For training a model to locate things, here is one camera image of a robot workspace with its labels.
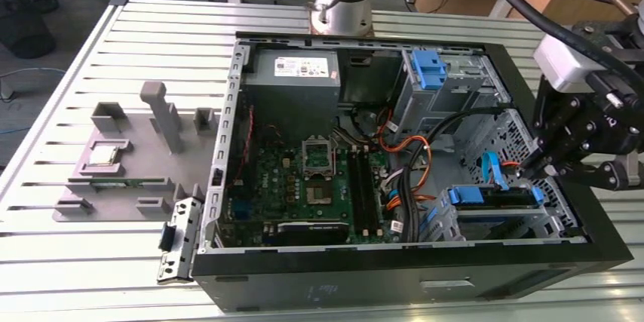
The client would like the hard disk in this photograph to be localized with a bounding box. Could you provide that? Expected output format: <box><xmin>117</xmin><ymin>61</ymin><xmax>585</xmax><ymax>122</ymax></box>
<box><xmin>447</xmin><ymin>184</ymin><xmax>545</xmax><ymax>210</ymax></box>

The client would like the blue plastic latch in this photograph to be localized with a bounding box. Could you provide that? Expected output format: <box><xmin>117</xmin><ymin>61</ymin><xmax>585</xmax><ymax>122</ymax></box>
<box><xmin>409</xmin><ymin>50</ymin><xmax>448</xmax><ymax>89</ymax></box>

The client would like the green RAM stick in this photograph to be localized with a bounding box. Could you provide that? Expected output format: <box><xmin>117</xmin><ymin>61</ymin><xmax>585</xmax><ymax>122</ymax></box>
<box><xmin>89</xmin><ymin>180</ymin><xmax>152</xmax><ymax>190</ymax></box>

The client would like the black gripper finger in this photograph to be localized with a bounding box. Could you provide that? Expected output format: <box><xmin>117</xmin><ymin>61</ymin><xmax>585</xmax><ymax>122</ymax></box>
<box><xmin>516</xmin><ymin>75</ymin><xmax>579</xmax><ymax>179</ymax></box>
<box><xmin>531</xmin><ymin>152</ymin><xmax>644</xmax><ymax>192</ymax></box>

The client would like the brown wooden cabinet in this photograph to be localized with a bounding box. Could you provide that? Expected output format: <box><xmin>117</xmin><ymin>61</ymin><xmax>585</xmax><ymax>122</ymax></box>
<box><xmin>512</xmin><ymin>0</ymin><xmax>644</xmax><ymax>66</ymax></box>

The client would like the grey parts rack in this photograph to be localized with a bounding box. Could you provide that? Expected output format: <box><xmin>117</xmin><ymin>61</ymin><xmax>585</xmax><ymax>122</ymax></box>
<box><xmin>52</xmin><ymin>80</ymin><xmax>223</xmax><ymax>223</ymax></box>

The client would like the orange wire bundle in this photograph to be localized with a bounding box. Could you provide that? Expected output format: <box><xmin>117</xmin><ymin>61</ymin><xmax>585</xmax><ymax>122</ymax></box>
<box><xmin>376</xmin><ymin>135</ymin><xmax>437</xmax><ymax>210</ymax></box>

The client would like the blue data wire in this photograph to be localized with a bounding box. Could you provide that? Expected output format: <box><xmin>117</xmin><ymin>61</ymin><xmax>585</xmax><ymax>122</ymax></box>
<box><xmin>480</xmin><ymin>150</ymin><xmax>511</xmax><ymax>192</ymax></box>

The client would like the silver CPU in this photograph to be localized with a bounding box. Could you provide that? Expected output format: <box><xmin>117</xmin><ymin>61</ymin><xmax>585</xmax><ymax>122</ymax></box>
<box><xmin>85</xmin><ymin>144</ymin><xmax>121</xmax><ymax>167</ymax></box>

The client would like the black mesh waste bin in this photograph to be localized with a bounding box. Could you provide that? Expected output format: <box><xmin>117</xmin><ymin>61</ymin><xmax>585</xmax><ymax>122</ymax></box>
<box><xmin>0</xmin><ymin>0</ymin><xmax>60</xmax><ymax>60</ymax></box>

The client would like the metal disk bay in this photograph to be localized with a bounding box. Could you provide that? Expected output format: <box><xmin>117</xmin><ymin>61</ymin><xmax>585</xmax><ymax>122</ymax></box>
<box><xmin>427</xmin><ymin>184</ymin><xmax>580</xmax><ymax>242</ymax></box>

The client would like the black cable bundle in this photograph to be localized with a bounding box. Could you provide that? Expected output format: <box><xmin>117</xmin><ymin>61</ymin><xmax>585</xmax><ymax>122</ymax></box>
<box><xmin>401</xmin><ymin>106</ymin><xmax>509</xmax><ymax>242</ymax></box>

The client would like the thin red wire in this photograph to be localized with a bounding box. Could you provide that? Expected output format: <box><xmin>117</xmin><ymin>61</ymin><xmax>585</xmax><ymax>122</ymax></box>
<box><xmin>240</xmin><ymin>105</ymin><xmax>256</xmax><ymax>184</ymax></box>

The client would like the metal socket cover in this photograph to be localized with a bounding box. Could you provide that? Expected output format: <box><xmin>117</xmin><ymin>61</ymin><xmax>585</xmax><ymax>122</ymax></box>
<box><xmin>300</xmin><ymin>136</ymin><xmax>337</xmax><ymax>182</ymax></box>

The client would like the CPU socket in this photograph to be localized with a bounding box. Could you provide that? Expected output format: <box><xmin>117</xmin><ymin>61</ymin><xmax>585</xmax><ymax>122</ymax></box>
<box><xmin>304</xmin><ymin>182</ymin><xmax>339</xmax><ymax>207</ymax></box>

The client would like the grey metal drive cage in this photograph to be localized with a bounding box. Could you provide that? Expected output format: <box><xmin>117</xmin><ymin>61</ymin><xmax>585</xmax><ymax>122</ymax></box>
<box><xmin>392</xmin><ymin>48</ymin><xmax>509</xmax><ymax>142</ymax></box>

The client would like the black graphics card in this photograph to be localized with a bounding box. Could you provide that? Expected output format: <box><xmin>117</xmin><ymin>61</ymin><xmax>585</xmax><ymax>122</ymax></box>
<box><xmin>264</xmin><ymin>219</ymin><xmax>351</xmax><ymax>247</ymax></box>

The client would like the black RAM slot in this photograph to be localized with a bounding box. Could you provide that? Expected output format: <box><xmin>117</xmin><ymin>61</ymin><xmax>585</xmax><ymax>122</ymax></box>
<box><xmin>348</xmin><ymin>144</ymin><xmax>371</xmax><ymax>236</ymax></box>
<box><xmin>360</xmin><ymin>144</ymin><xmax>384</xmax><ymax>236</ymax></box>

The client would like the black open PC case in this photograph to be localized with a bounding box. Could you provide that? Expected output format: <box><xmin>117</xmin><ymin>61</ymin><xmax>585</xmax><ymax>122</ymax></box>
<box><xmin>191</xmin><ymin>31</ymin><xmax>635</xmax><ymax>314</ymax></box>

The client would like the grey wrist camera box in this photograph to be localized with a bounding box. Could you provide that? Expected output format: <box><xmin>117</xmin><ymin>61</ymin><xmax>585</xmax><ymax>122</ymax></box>
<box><xmin>532</xmin><ymin>33</ymin><xmax>600</xmax><ymax>93</ymax></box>

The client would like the green motherboard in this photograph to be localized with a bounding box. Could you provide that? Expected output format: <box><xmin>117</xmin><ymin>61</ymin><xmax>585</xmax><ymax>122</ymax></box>
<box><xmin>220</xmin><ymin>140</ymin><xmax>404</xmax><ymax>246</ymax></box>

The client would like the grey power supply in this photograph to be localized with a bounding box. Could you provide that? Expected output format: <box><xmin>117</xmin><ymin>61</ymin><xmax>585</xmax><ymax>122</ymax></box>
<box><xmin>240</xmin><ymin>48</ymin><xmax>343</xmax><ymax>138</ymax></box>

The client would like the grey metal bracket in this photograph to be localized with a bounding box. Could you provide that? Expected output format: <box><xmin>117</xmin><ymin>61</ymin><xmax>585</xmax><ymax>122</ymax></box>
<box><xmin>156</xmin><ymin>197</ymin><xmax>205</xmax><ymax>285</ymax></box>

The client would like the blue floor cable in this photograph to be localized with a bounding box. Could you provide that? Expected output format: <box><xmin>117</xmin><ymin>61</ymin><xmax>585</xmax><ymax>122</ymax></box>
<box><xmin>0</xmin><ymin>66</ymin><xmax>68</xmax><ymax>81</ymax></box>

